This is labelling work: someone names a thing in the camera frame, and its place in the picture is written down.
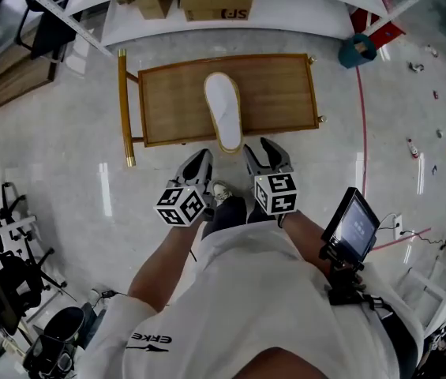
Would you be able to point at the large cardboard box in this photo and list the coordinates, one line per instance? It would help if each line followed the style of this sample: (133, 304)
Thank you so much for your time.
(216, 4)

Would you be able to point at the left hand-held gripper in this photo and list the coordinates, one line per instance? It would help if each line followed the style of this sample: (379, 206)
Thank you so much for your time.
(185, 207)

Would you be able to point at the teal waste bin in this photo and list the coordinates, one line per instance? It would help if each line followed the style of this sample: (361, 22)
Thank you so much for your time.
(357, 51)

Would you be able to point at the white red-capped bottle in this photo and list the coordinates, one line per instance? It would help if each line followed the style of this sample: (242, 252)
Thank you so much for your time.
(413, 148)

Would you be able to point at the white slipper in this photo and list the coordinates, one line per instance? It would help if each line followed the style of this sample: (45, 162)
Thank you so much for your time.
(222, 105)

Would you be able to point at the white table frame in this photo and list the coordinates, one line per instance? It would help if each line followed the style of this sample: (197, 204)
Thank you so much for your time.
(439, 290)

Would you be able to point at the person's right forearm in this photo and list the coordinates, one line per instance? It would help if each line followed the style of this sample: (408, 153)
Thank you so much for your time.
(309, 243)

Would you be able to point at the wooden rattan cart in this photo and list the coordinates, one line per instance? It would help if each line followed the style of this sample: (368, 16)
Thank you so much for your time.
(167, 105)

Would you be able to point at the red box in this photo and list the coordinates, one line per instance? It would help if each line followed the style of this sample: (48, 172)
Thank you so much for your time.
(382, 22)

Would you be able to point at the white power strip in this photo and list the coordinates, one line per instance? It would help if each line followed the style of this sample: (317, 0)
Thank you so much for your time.
(397, 225)

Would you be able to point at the person's white t-shirt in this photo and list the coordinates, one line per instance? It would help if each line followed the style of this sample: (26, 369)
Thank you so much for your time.
(246, 290)

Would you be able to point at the person's grey sneaker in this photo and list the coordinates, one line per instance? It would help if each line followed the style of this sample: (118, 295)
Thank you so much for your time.
(224, 191)

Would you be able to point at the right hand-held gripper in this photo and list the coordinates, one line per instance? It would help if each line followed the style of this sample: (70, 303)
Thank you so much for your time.
(276, 194)

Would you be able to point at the person's dark trousers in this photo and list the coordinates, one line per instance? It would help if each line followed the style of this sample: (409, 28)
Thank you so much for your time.
(228, 215)

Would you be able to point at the white shelf unit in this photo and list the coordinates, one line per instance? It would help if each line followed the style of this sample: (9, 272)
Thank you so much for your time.
(285, 26)

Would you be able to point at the person's left forearm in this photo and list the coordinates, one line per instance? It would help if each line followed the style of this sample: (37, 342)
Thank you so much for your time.
(163, 267)

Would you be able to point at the grey metal rack frame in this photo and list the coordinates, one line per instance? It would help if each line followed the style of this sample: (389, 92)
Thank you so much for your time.
(64, 18)

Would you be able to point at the wooden board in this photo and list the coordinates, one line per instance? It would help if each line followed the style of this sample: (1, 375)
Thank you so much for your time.
(13, 81)

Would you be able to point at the black monitor screen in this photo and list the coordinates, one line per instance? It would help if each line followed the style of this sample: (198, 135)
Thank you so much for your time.
(354, 225)

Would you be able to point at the black monitor mount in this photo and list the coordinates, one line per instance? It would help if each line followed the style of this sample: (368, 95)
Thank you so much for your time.
(345, 282)

